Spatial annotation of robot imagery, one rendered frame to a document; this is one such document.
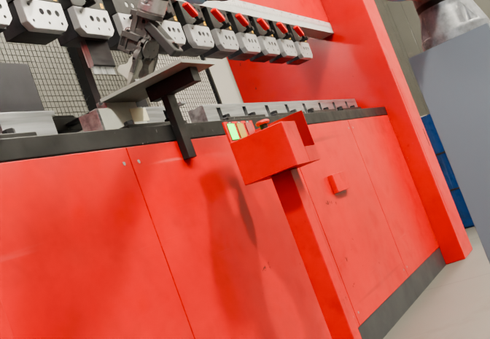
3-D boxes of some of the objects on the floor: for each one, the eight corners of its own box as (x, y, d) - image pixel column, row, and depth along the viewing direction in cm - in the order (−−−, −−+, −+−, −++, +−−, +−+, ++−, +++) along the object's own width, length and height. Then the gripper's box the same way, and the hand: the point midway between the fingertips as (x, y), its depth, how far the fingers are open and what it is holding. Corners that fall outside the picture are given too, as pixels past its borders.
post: (197, 385, 310) (40, -50, 327) (187, 388, 312) (32, -45, 329) (203, 380, 315) (48, -49, 331) (193, 383, 317) (40, -44, 333)
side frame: (466, 258, 377) (304, -149, 396) (319, 302, 413) (177, -72, 432) (473, 248, 399) (320, -136, 418) (333, 291, 436) (198, -64, 454)
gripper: (147, 10, 204) (129, 84, 209) (121, 6, 193) (102, 84, 197) (173, 19, 201) (154, 93, 205) (148, 14, 190) (128, 94, 194)
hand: (138, 87), depth 200 cm, fingers open, 5 cm apart
